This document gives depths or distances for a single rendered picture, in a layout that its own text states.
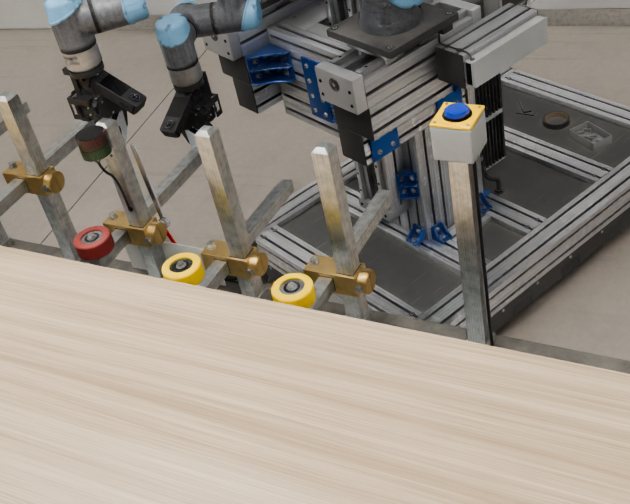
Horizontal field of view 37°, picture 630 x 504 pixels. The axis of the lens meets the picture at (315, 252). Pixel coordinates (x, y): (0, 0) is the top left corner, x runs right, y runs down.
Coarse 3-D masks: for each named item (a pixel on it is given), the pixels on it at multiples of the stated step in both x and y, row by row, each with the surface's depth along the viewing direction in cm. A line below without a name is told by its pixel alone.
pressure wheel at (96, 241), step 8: (80, 232) 202; (88, 232) 202; (96, 232) 201; (104, 232) 200; (80, 240) 200; (88, 240) 200; (96, 240) 199; (104, 240) 198; (112, 240) 201; (80, 248) 198; (88, 248) 197; (96, 248) 198; (104, 248) 199; (112, 248) 201; (80, 256) 200; (88, 256) 198; (96, 256) 199; (104, 256) 200
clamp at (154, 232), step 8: (120, 216) 211; (152, 216) 209; (104, 224) 210; (112, 224) 209; (120, 224) 208; (128, 224) 208; (152, 224) 206; (160, 224) 207; (128, 232) 208; (136, 232) 207; (144, 232) 205; (152, 232) 205; (160, 232) 207; (136, 240) 208; (144, 240) 207; (152, 240) 206; (160, 240) 208
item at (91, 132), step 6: (90, 126) 191; (96, 126) 190; (78, 132) 190; (84, 132) 189; (90, 132) 189; (96, 132) 188; (78, 138) 188; (84, 138) 187; (90, 138) 187; (108, 156) 195; (114, 156) 194; (96, 162) 192; (102, 168) 194; (108, 174) 195; (120, 186) 199; (126, 198) 201; (126, 204) 202; (132, 210) 203
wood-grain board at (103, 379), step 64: (0, 256) 202; (0, 320) 185; (64, 320) 181; (128, 320) 178; (192, 320) 174; (256, 320) 171; (320, 320) 168; (0, 384) 170; (64, 384) 167; (128, 384) 164; (192, 384) 161; (256, 384) 159; (320, 384) 156; (384, 384) 153; (448, 384) 151; (512, 384) 148; (576, 384) 146; (0, 448) 158; (64, 448) 155; (128, 448) 153; (192, 448) 150; (256, 448) 148; (320, 448) 145; (384, 448) 143; (448, 448) 141; (512, 448) 139; (576, 448) 137
